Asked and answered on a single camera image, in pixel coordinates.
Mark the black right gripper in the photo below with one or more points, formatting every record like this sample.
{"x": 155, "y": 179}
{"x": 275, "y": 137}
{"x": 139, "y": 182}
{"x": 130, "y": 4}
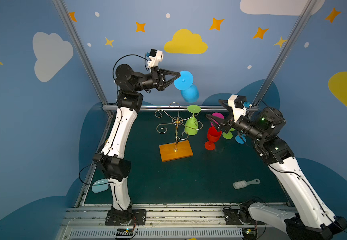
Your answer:
{"x": 237, "y": 122}

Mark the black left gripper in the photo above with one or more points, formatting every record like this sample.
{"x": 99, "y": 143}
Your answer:
{"x": 156, "y": 79}

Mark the magenta wine glass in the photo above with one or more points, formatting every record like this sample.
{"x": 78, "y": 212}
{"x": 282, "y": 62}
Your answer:
{"x": 217, "y": 116}

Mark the red wine glass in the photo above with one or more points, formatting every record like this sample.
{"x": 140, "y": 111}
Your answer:
{"x": 213, "y": 135}

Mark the green wine glass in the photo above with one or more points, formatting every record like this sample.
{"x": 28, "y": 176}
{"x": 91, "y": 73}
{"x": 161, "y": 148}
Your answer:
{"x": 228, "y": 135}
{"x": 192, "y": 125}

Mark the blue wine glass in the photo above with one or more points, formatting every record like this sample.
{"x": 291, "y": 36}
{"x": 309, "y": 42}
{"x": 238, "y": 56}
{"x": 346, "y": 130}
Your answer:
{"x": 185, "y": 83}
{"x": 240, "y": 139}

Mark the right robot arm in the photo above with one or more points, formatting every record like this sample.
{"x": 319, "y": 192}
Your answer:
{"x": 313, "y": 219}

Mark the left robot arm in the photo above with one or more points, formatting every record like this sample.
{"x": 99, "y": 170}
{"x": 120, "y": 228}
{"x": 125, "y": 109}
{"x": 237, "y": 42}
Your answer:
{"x": 110, "y": 160}

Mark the wooden rack base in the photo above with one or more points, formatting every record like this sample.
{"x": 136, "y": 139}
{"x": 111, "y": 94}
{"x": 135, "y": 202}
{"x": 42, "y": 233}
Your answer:
{"x": 173, "y": 151}

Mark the white scrub brush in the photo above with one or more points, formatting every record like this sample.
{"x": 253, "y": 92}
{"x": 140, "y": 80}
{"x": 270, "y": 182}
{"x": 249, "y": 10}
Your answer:
{"x": 243, "y": 184}

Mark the light blue plastic scoop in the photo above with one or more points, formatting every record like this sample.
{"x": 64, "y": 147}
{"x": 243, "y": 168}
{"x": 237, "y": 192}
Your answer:
{"x": 100, "y": 186}

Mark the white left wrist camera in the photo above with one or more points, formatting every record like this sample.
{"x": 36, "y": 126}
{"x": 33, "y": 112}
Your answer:
{"x": 154, "y": 57}

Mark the left aluminium frame post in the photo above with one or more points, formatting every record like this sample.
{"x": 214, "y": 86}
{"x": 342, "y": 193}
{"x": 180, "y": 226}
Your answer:
{"x": 68, "y": 23}

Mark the aluminium frame post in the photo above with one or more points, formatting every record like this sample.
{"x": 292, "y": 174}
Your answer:
{"x": 68, "y": 23}
{"x": 297, "y": 29}

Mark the horizontal aluminium back rail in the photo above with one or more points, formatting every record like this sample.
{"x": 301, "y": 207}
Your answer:
{"x": 145, "y": 108}

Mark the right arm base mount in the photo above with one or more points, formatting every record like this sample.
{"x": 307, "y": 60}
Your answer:
{"x": 252, "y": 212}

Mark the right aluminium frame post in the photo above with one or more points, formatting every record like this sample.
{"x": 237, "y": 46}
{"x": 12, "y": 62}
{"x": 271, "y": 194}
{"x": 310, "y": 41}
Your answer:
{"x": 297, "y": 29}

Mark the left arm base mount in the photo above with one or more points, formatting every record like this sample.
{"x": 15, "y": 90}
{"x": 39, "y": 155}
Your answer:
{"x": 128, "y": 217}

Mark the front aluminium rail bed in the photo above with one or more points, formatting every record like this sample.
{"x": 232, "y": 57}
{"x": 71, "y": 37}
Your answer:
{"x": 206, "y": 221}

